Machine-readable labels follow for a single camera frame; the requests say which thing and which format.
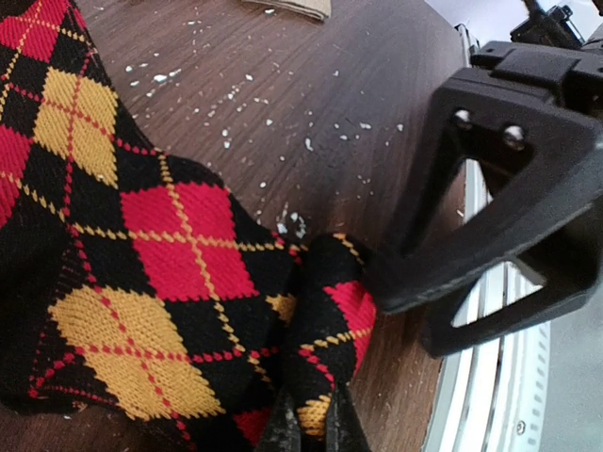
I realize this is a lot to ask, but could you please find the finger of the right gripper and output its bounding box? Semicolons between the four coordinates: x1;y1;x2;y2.
369;77;602;357

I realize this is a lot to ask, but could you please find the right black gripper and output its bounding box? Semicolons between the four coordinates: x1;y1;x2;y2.
470;41;602;113

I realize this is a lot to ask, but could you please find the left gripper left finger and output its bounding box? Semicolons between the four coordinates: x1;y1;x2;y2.
255;386;302;452

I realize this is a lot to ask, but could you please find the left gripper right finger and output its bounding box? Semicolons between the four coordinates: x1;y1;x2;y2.
325;384;371;452

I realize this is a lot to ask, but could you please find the red yellow argyle sock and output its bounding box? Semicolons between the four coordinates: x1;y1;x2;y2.
1;1;376;451

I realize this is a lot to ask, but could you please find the front aluminium rail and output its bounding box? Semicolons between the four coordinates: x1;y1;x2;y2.
421;23;603;452

